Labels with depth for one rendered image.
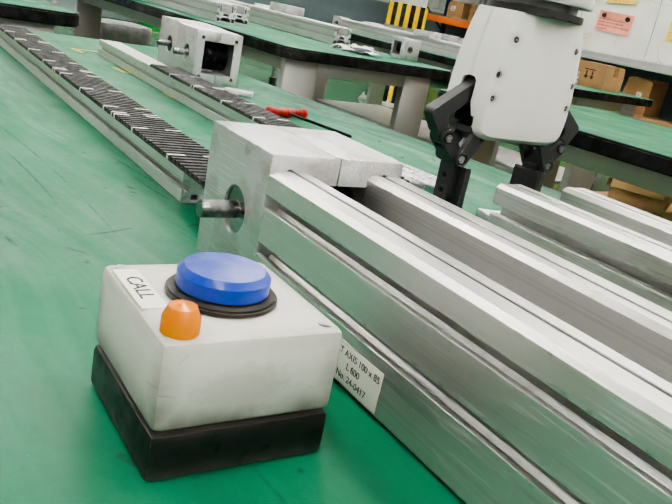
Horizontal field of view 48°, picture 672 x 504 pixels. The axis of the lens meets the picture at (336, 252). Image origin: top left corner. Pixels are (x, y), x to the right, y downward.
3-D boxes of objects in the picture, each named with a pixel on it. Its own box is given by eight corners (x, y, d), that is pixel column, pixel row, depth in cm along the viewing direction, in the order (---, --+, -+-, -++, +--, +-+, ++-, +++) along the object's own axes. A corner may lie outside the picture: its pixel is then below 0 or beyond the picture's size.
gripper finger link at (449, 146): (455, 126, 61) (436, 204, 63) (425, 122, 60) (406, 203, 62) (481, 135, 59) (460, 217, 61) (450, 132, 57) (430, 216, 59)
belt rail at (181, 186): (-6, 40, 140) (-5, 23, 139) (17, 43, 142) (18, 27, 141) (179, 202, 65) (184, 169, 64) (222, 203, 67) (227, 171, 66)
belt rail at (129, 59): (98, 54, 150) (99, 39, 149) (118, 57, 152) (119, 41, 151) (360, 207, 76) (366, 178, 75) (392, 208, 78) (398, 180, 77)
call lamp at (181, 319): (153, 323, 29) (157, 294, 28) (190, 321, 29) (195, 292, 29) (167, 341, 27) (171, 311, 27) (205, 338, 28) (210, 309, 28)
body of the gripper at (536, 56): (548, 3, 65) (513, 132, 68) (458, -19, 59) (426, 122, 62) (619, 13, 59) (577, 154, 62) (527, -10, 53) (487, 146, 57)
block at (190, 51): (160, 71, 145) (166, 20, 142) (216, 78, 151) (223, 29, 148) (178, 80, 137) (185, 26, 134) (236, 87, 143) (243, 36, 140)
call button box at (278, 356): (88, 382, 35) (101, 255, 33) (272, 363, 40) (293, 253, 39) (143, 486, 29) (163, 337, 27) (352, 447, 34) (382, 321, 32)
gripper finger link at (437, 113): (505, 68, 61) (494, 136, 63) (428, 70, 57) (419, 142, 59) (515, 70, 60) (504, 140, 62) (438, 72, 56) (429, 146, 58)
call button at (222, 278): (158, 291, 33) (164, 248, 32) (241, 287, 35) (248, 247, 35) (192, 331, 30) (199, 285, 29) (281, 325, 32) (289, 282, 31)
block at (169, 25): (145, 61, 154) (150, 13, 152) (196, 68, 161) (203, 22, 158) (162, 70, 147) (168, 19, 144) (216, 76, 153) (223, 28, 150)
